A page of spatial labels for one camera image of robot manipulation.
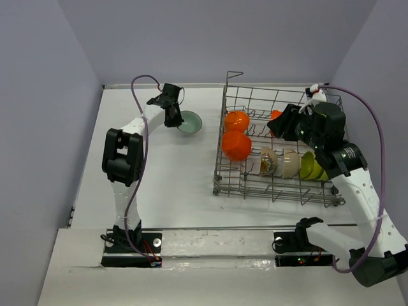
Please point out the orange round bowl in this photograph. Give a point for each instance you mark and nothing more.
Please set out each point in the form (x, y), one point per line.
(274, 115)

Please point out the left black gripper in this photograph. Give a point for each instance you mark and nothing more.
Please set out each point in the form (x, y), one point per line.
(177, 121)

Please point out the lime green bowl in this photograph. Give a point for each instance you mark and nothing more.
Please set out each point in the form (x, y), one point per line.
(322, 177)
(310, 169)

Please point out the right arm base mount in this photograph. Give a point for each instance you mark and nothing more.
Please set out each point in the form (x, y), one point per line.
(293, 249)

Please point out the grey wire dish rack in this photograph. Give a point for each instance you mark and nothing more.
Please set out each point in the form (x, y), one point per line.
(243, 178)

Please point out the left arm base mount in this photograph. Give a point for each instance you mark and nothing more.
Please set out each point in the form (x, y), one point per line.
(117, 253)

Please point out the beige painted ceramic bowl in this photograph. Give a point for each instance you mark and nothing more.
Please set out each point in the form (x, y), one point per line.
(268, 161)

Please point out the pale green ceramic bowl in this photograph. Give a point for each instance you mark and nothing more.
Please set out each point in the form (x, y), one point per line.
(192, 122)

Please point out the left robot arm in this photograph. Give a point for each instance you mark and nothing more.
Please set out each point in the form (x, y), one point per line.
(125, 157)

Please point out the orange square bowl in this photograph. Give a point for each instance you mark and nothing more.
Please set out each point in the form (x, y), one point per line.
(236, 145)

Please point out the small white bowl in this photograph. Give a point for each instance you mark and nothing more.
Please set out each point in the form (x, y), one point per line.
(236, 121)

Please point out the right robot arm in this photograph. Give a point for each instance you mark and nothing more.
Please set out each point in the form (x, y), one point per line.
(381, 253)

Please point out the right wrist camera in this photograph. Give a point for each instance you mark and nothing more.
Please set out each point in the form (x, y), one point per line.
(315, 95)

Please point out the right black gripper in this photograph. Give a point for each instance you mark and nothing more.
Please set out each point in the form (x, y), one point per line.
(285, 122)

